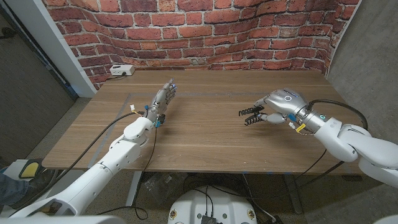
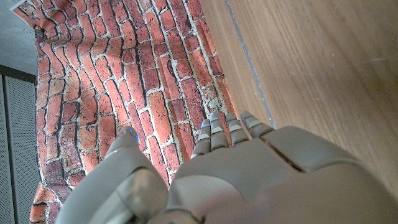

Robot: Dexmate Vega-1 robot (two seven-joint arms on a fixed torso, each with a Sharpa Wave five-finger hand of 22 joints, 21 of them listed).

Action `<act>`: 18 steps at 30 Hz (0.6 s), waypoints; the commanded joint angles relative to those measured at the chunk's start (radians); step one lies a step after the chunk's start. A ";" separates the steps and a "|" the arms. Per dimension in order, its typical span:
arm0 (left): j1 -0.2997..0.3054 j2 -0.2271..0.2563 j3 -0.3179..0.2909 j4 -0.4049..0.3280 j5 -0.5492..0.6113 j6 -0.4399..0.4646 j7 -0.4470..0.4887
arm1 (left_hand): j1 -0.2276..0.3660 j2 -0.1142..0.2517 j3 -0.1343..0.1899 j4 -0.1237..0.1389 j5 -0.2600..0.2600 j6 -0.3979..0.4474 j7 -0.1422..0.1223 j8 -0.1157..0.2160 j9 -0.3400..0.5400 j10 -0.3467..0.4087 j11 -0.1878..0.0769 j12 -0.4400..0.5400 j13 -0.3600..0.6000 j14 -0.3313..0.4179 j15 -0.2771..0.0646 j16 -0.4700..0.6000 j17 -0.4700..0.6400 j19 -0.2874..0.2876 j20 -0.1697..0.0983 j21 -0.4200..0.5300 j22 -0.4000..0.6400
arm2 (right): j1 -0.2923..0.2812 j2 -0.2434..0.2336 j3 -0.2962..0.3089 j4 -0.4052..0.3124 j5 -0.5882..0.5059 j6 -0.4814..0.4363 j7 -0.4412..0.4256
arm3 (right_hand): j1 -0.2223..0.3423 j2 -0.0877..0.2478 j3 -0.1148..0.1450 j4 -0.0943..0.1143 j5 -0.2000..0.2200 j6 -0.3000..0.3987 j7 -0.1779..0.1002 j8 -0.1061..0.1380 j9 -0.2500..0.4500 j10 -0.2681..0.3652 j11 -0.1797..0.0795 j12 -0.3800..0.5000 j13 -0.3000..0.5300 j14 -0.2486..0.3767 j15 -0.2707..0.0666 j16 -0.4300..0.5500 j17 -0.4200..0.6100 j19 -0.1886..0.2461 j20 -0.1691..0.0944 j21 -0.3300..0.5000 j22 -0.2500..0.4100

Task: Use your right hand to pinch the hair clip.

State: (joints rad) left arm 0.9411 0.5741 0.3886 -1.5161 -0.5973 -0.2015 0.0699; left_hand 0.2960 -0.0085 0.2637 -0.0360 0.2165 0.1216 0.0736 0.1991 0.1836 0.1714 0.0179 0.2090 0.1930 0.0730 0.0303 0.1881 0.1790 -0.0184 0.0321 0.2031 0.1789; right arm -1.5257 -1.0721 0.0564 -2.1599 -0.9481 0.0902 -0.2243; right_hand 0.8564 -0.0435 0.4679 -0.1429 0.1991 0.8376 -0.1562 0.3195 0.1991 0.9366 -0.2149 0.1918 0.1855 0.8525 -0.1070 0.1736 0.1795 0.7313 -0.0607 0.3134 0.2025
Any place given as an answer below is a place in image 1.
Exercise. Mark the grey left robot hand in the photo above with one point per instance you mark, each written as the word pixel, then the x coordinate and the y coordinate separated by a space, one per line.
pixel 161 99

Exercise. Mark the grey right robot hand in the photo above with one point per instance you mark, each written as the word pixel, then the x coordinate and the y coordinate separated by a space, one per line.
pixel 287 102

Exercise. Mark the black claw hair clip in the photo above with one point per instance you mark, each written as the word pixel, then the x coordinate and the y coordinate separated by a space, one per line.
pixel 252 110

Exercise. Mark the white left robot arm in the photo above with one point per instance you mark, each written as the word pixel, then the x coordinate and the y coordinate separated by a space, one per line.
pixel 105 168

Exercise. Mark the white power strip box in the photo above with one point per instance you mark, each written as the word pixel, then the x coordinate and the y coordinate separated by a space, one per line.
pixel 122 70

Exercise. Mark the red brick printed backdrop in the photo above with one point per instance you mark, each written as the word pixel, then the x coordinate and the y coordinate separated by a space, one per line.
pixel 192 34

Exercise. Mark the clear plastic bag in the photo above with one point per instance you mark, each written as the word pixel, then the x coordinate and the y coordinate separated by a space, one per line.
pixel 161 186

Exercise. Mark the grey metal table leg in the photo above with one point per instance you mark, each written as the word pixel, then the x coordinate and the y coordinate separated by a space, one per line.
pixel 133 189
pixel 293 193

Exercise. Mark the white robot torso base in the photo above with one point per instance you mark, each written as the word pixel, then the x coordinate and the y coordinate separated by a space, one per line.
pixel 192 205

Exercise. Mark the black base port module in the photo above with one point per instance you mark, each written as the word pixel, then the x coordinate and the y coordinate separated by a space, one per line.
pixel 209 220

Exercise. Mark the yellow black foot pedal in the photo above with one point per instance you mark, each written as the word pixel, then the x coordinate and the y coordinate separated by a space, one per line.
pixel 30 169

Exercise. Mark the white robot torso rim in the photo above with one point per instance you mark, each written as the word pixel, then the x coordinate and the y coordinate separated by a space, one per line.
pixel 62 220

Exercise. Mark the person in blue jeans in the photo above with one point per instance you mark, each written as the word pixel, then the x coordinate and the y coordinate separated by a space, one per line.
pixel 14 189

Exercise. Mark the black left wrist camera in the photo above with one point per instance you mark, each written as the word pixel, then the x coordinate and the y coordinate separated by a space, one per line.
pixel 162 119

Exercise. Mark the white wall column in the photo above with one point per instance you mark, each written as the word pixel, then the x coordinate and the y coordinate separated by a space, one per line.
pixel 46 37

